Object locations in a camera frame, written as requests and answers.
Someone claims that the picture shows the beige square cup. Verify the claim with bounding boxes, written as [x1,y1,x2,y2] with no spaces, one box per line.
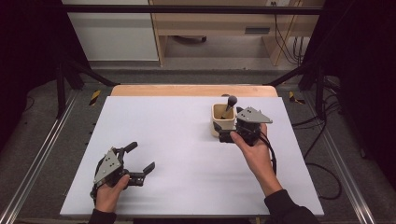
[210,103,237,139]

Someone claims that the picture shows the wooden table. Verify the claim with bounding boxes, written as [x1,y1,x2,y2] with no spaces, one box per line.
[110,84,279,98]

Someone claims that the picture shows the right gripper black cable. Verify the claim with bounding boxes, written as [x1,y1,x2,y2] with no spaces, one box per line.
[259,130,278,175]

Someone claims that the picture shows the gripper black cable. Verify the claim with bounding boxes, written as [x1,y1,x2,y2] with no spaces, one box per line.
[89,185,98,206]
[259,130,278,175]

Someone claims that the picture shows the grey power strip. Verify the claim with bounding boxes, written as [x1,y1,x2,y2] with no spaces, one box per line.
[244,26,272,35]

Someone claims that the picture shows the person's right hand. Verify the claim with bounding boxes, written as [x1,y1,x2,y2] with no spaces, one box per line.
[230,123,283,197]

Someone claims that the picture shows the light wooden desk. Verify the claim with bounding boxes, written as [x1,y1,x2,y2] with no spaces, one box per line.
[148,0,325,67]

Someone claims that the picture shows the black metal frame stand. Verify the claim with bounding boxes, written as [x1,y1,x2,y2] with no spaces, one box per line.
[55,58,121,119]
[266,61,327,121]

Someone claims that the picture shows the white cabinet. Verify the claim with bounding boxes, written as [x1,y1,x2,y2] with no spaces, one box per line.
[61,0,160,62]

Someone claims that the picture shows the black hanging cables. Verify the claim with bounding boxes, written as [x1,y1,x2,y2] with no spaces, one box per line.
[273,1,305,66]

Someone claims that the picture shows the dark curtain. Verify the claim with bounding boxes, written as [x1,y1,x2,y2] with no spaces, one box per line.
[0,0,92,153]
[301,0,396,190]

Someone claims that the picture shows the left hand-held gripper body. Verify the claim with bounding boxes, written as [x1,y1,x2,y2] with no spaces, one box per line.
[92,147,146,190]

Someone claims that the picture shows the yellow black tape marker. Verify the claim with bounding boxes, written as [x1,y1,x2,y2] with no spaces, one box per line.
[288,91,306,105]
[89,89,103,106]

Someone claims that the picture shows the black makeup brush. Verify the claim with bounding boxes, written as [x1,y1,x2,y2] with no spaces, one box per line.
[220,94,239,120]

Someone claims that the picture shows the white table board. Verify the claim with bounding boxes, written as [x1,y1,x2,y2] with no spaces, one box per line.
[59,95,325,218]

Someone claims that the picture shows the person's left hand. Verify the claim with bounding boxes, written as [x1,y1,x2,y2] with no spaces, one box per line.
[94,174,131,213]

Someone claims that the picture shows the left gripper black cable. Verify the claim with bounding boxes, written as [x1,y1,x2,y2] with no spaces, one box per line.
[89,185,98,206]

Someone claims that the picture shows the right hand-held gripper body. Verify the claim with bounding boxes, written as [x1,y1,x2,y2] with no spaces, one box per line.
[218,106,274,147]

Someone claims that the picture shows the black horizontal frame bar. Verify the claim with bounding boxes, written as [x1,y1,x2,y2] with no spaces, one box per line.
[60,4,325,16]

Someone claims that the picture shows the black floor cable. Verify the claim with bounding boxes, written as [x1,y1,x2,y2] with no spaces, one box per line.
[291,76,344,201]

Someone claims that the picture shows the aluminium floor rail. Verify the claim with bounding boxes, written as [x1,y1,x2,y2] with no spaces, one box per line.
[0,91,79,224]
[302,92,378,224]

